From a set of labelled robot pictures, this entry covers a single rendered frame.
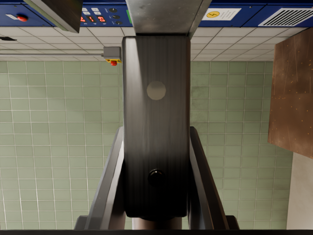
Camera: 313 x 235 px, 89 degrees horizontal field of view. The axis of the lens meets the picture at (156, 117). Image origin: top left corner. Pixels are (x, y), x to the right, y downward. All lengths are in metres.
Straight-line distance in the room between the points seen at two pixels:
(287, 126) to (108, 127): 1.19
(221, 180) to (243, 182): 0.20
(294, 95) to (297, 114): 0.08
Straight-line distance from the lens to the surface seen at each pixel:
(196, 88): 1.39
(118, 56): 1.05
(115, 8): 0.62
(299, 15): 0.81
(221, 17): 0.69
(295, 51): 0.98
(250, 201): 1.82
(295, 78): 0.95
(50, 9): 0.42
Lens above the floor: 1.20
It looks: level
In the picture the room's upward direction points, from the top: 90 degrees counter-clockwise
